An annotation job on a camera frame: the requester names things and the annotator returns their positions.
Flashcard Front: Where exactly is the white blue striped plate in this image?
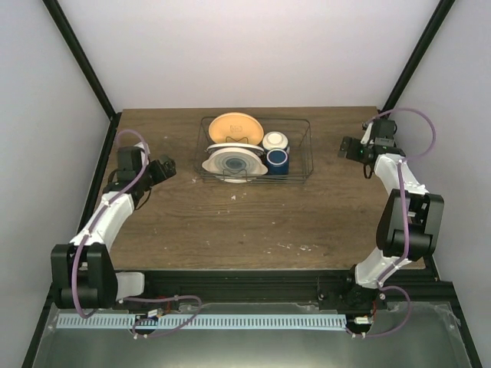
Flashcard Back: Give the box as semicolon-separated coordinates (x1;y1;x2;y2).
206;143;265;156

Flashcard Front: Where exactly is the black wire dish rack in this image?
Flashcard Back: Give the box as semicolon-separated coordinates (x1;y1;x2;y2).
193;116;313;184

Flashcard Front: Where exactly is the dark blue mug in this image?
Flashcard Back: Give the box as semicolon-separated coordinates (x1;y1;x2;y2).
266;149;289;176

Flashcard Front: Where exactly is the clear plastic lidded bowl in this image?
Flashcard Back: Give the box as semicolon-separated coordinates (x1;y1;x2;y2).
202;148;268;183

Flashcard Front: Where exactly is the cream and teal bowl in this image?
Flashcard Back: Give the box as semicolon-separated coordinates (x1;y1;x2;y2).
262;131;289;153

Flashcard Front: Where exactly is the orange plastic plate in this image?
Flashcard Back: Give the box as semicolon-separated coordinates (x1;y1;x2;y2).
208;112;264;145

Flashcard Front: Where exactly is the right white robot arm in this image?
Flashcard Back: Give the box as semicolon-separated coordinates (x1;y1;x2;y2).
339;117;444;309

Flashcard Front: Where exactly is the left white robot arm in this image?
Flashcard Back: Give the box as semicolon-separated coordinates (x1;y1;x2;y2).
51;143;176;317

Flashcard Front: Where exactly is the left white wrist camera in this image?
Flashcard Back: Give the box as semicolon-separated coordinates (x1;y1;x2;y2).
134;142;150;163

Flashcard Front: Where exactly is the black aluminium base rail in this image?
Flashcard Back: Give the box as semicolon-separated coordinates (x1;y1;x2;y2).
49;269;453;307

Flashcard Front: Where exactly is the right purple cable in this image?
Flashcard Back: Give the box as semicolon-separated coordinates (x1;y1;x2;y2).
344;107;437;339

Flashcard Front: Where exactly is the right black frame post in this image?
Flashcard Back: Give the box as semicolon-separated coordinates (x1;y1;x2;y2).
378;0;456;112

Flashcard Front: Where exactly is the black frame post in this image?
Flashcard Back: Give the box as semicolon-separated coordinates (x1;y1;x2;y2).
378;0;456;112
41;0;117;120

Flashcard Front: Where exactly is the light blue slotted cable duct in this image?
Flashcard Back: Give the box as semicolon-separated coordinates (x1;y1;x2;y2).
55;314;347;331

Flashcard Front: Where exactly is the left black frame post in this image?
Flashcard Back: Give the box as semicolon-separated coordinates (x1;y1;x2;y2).
41;0;117;120

